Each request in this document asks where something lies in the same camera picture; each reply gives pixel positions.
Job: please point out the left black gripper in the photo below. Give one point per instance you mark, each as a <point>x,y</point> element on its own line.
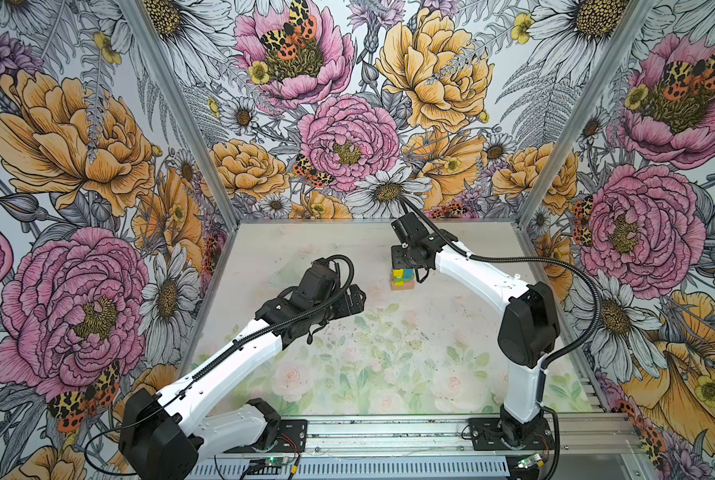
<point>357,304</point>

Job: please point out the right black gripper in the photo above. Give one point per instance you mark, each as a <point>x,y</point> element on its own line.
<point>397,261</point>

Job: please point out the green owl number block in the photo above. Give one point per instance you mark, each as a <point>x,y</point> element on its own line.
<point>405,281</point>

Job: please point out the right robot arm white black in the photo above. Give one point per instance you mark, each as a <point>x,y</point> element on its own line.
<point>529,324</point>

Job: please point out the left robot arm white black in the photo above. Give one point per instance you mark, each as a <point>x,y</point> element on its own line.
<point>165,434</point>

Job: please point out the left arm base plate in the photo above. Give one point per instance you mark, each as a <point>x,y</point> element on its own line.
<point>283,436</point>

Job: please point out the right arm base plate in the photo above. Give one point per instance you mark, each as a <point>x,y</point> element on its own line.
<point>490,433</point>

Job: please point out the white vented cable duct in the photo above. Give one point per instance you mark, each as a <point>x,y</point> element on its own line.
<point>466,467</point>

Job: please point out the aluminium front rail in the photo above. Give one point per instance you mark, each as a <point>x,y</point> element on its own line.
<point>332,436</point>

